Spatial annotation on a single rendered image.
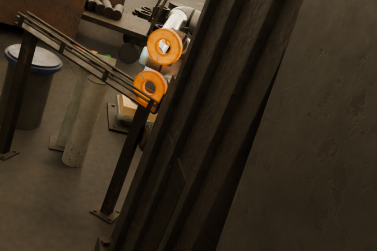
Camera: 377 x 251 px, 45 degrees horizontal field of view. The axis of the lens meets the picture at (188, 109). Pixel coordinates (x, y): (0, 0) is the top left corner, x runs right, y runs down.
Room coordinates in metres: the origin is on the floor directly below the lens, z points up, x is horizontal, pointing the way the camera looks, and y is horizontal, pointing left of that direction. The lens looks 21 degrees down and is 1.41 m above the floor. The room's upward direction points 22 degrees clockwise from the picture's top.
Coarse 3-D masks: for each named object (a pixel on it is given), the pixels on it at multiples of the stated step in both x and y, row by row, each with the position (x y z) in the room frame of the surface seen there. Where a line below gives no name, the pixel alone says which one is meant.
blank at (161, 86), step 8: (144, 72) 1.89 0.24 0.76; (152, 72) 1.88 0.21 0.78; (136, 80) 1.89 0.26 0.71; (144, 80) 1.89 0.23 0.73; (152, 80) 1.88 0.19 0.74; (160, 80) 1.87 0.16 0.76; (144, 88) 1.91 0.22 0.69; (160, 88) 1.87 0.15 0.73; (136, 96) 1.89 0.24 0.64; (144, 96) 1.88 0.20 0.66; (152, 96) 1.87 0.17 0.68; (160, 96) 1.86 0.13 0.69
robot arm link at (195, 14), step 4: (192, 12) 2.67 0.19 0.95; (196, 12) 2.68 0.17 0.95; (200, 12) 2.69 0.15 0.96; (192, 16) 2.65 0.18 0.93; (196, 16) 2.66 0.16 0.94; (188, 20) 2.65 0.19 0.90; (192, 20) 2.65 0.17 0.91; (196, 20) 2.65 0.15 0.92; (188, 24) 2.66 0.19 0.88; (192, 24) 2.65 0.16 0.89; (192, 28) 2.67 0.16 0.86; (188, 32) 2.72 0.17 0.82; (192, 32) 2.68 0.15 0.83; (188, 36) 2.72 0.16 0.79; (168, 80) 2.90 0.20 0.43; (168, 84) 2.89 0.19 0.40
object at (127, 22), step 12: (96, 0) 4.34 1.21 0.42; (84, 12) 4.10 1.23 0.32; (96, 12) 4.23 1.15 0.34; (108, 12) 4.25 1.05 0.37; (120, 12) 4.27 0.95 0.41; (96, 24) 4.07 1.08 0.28; (108, 24) 4.08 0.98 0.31; (120, 24) 4.20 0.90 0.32; (132, 24) 4.38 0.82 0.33; (144, 24) 4.57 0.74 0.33; (132, 36) 4.14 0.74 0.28; (144, 36) 4.15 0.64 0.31; (120, 48) 4.15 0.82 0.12; (132, 48) 4.16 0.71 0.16; (132, 60) 4.17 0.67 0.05
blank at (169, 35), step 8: (152, 32) 1.89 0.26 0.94; (160, 32) 1.88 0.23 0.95; (168, 32) 1.87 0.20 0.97; (176, 32) 1.89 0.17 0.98; (152, 40) 1.88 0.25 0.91; (160, 40) 1.90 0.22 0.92; (168, 40) 1.87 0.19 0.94; (176, 40) 1.86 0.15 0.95; (152, 48) 1.88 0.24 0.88; (176, 48) 1.86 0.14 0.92; (152, 56) 1.88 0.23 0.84; (160, 56) 1.87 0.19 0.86; (168, 56) 1.86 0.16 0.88; (176, 56) 1.86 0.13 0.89
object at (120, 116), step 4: (116, 96) 3.06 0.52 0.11; (116, 100) 3.02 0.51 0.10; (116, 104) 2.97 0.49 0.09; (120, 108) 2.86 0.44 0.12; (120, 112) 2.81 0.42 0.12; (120, 116) 2.78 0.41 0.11; (124, 116) 2.79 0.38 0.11; (128, 116) 2.80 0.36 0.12; (128, 120) 2.80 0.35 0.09; (148, 120) 2.85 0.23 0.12; (148, 124) 2.85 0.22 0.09; (152, 124) 2.86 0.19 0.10
